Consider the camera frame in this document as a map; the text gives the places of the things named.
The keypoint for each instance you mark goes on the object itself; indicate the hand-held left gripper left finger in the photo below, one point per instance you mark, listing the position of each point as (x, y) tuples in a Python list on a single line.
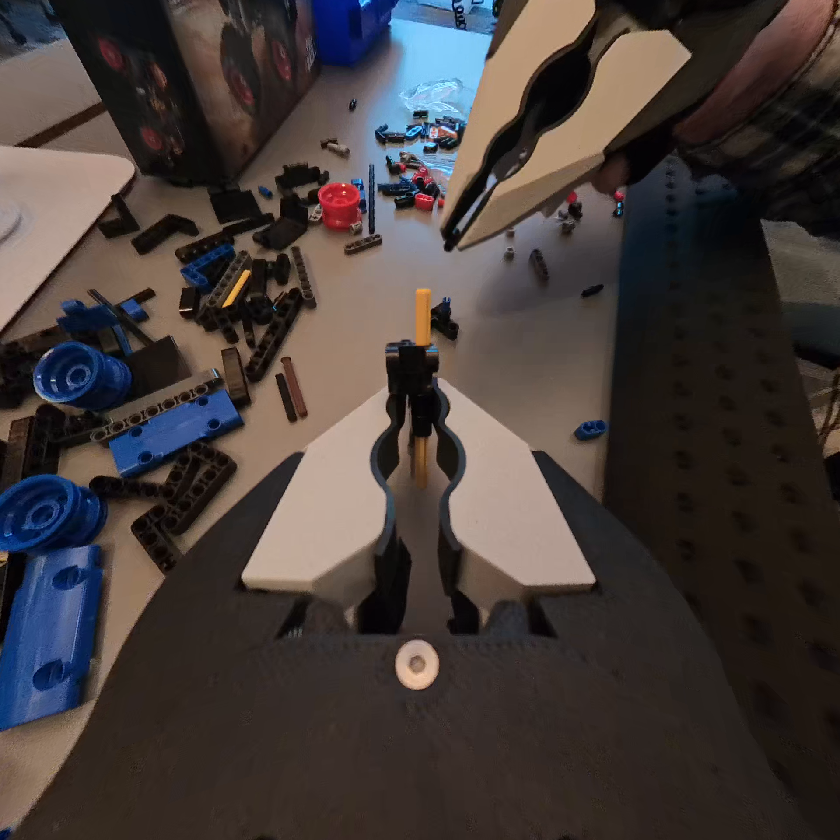
[(315, 525)]

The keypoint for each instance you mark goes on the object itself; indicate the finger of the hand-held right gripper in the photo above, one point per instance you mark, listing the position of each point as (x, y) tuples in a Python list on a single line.
[(604, 105), (505, 79)]

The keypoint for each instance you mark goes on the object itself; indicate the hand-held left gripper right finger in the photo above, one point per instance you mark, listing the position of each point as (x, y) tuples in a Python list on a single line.
[(518, 525)]

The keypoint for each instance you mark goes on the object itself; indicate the black beam assembly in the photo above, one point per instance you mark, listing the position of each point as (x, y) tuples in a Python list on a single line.
[(412, 374)]

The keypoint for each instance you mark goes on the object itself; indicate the black T-shaped beam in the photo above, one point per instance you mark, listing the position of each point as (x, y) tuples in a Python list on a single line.
[(446, 325)]

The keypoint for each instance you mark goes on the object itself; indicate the person's right hand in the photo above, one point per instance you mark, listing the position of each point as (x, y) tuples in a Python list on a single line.
[(754, 79)]

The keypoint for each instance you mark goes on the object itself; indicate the clear plastic bag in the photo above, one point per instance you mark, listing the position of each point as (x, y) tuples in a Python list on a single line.
[(433, 98)]

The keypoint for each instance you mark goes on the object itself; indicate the small blue two-hole beam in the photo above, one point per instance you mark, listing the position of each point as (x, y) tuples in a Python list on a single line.
[(591, 430)]

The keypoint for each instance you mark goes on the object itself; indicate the short black axle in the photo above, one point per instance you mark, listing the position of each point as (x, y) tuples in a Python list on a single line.
[(286, 397)]

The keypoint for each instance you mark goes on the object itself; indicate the brown axle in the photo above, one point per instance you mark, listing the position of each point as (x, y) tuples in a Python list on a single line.
[(294, 387)]

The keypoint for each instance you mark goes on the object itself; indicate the pile of small connector pins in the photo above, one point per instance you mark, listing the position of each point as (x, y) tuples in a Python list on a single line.
[(420, 190)]

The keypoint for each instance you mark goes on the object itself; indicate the blue plastic bin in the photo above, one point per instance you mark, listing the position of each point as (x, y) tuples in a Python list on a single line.
[(348, 29)]

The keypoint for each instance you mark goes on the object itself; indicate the blue flat panel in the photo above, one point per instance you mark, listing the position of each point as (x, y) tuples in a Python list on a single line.
[(170, 433)]

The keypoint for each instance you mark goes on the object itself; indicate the grey thin beam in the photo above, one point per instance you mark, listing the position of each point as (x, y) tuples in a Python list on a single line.
[(539, 264)]

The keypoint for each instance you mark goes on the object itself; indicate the long black axle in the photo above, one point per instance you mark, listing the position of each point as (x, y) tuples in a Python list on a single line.
[(371, 197)]

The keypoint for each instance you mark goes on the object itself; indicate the grey axle pin with connector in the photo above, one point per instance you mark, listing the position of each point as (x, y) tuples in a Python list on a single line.
[(336, 148)]

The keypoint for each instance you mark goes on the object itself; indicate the blue curved panel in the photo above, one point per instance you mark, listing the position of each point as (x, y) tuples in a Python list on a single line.
[(46, 630), (358, 193)]

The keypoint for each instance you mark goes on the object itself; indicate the pile of black beams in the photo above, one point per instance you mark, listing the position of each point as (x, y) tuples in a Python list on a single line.
[(275, 334)]

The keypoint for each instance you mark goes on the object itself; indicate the red wheel rim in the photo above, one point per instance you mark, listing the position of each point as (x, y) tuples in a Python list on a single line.
[(338, 203)]

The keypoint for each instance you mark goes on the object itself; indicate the black perforated panel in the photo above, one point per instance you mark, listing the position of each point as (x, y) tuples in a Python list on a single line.
[(722, 459)]

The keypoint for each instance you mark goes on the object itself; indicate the dark grey thin liftarm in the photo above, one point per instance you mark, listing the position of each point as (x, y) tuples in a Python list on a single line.
[(363, 244)]

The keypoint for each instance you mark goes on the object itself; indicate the black bent beam cluster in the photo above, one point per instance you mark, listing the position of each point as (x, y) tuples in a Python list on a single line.
[(298, 177)]

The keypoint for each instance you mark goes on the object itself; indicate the yellow axle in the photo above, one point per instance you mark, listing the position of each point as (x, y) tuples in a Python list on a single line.
[(236, 289)]

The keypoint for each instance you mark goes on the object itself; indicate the long grey beam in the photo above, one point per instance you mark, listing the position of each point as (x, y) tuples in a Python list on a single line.
[(303, 275)]

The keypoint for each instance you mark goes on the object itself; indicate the dark grey beam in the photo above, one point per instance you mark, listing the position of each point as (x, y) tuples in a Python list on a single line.
[(226, 282)]

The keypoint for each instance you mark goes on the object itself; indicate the blue wheel rim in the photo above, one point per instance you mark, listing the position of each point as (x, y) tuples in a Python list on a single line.
[(46, 515), (79, 377)]

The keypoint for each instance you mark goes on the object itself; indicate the black curved panel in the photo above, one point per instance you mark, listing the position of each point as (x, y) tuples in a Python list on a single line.
[(282, 229)]

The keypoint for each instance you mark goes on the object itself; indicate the small blue connector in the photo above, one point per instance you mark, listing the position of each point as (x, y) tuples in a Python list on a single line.
[(132, 310)]

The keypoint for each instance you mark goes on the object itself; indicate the thin black axle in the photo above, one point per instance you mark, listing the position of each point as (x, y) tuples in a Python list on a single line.
[(121, 317)]

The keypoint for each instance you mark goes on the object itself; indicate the black flat panel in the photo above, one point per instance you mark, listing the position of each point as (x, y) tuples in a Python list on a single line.
[(233, 205)]

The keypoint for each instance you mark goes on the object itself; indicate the blue angled panel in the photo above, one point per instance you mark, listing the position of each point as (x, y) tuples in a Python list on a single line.
[(85, 318)]

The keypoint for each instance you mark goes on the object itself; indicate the building set box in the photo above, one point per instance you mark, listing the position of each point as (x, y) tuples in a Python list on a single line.
[(164, 85)]

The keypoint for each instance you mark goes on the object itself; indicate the white booklet stand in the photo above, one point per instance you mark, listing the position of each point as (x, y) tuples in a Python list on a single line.
[(52, 210)]

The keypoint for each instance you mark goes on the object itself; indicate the adjacent grey table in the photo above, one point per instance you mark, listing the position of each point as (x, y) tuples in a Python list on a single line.
[(39, 85)]

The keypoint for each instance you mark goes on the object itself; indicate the blue frame beam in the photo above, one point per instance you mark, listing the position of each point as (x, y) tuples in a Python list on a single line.
[(200, 272)]

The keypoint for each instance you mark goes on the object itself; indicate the black frame subassembly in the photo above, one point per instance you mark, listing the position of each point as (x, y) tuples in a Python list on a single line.
[(26, 364)]

